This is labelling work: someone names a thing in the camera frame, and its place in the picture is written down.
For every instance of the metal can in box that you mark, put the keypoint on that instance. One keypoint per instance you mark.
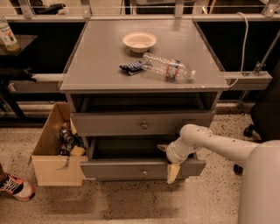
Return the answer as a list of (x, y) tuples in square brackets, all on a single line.
[(67, 136)]

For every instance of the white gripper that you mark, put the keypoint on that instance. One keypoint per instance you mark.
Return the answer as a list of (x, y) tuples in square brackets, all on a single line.
[(174, 155)]

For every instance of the dark blue snack packet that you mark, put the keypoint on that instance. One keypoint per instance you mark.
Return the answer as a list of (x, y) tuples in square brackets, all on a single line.
[(132, 68)]

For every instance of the yellow sponge in box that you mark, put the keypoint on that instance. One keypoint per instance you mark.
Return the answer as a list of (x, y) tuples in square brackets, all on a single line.
[(77, 151)]

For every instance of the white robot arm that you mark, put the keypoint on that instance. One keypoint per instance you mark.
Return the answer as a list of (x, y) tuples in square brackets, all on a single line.
[(193, 137)]

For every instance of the grey drawer cabinet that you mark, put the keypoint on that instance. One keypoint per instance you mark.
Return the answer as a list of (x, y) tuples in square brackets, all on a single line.
[(95, 83)]

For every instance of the green labelled bottle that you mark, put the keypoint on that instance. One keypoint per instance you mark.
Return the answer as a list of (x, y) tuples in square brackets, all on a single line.
[(7, 36)]

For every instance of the beige paper bowl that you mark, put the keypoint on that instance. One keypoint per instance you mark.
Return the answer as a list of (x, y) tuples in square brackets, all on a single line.
[(139, 41)]

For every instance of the grey top drawer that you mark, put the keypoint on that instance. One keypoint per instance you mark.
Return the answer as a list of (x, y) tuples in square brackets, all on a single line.
[(138, 122)]

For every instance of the black office chair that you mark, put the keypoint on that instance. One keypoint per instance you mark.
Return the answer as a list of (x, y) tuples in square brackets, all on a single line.
[(265, 114)]

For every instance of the cardboard box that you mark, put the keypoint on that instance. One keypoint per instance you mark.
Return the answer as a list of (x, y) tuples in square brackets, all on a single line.
[(52, 168)]

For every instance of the orange white sneaker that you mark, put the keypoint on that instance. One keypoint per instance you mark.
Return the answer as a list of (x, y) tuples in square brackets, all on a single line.
[(17, 187)]

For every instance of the clear plastic water bottle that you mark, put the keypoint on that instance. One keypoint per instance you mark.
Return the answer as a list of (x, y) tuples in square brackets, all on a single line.
[(171, 69)]

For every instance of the grey drawer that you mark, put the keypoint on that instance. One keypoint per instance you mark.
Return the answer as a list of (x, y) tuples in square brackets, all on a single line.
[(138, 122), (117, 158)]

